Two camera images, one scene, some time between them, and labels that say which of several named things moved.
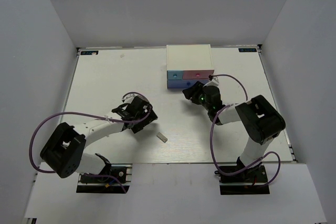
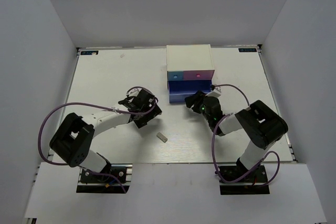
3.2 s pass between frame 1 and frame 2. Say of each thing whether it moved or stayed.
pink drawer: stayed
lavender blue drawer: moved
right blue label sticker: stayed
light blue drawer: stayed
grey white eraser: stayed
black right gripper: moved
